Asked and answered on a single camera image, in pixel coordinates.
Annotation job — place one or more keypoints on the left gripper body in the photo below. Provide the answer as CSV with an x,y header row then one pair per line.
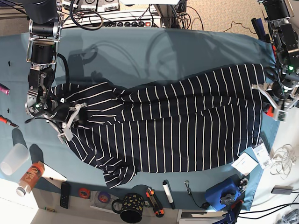
x,y
279,95

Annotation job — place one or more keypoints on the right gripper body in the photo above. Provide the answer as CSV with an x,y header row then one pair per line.
x,y
63,115

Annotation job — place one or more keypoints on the navy white striped t-shirt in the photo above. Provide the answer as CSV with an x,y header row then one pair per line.
x,y
195,124

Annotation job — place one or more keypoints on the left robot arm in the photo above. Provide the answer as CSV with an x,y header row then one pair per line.
x,y
283,39

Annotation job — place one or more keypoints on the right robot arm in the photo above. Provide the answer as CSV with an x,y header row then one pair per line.
x,y
46,19

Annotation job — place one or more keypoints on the red cube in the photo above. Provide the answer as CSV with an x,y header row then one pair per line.
x,y
270,112

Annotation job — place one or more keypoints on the teal table cloth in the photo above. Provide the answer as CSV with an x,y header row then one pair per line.
x,y
127,57

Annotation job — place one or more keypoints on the white packaged item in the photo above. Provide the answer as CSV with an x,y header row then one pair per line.
x,y
262,154

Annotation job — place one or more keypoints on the translucent plastic cup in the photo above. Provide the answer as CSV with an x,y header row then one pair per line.
x,y
17,156

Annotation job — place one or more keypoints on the orange screwdriver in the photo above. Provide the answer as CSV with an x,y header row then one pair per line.
x,y
8,122

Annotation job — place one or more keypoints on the white paper sheet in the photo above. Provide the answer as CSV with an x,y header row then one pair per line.
x,y
50,173

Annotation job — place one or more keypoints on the pink pen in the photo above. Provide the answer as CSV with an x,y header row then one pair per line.
x,y
4,89

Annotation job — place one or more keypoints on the black remote control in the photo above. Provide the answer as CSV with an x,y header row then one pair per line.
x,y
65,195

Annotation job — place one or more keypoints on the white paper card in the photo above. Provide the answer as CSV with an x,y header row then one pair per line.
x,y
244,164

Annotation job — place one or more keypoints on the orange label bottle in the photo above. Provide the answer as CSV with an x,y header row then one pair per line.
x,y
30,179

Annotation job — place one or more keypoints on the orange tape roll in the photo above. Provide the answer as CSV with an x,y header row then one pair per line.
x,y
84,193

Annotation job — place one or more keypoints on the purple tape roll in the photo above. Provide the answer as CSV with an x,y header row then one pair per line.
x,y
104,197

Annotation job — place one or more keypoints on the grey adapter box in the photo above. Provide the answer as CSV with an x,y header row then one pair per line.
x,y
281,190

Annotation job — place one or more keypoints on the blue clamp device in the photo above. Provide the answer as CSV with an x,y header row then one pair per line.
x,y
225,193

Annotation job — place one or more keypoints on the black mug yellow pattern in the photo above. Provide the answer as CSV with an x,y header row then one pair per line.
x,y
130,208

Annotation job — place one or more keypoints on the black power strip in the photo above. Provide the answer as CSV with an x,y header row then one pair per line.
x,y
128,24

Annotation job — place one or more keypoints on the white black marker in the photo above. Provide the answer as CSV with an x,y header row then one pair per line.
x,y
168,194

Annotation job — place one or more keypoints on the orange black utility knife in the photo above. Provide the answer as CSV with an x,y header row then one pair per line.
x,y
154,202

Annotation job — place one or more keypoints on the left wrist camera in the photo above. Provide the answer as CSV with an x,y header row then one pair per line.
x,y
279,115

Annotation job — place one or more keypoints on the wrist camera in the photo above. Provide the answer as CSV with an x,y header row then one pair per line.
x,y
279,115
65,136

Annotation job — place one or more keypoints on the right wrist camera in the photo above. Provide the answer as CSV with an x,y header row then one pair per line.
x,y
65,136

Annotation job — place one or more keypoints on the carabiner with black cord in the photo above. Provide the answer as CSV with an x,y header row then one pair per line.
x,y
204,206

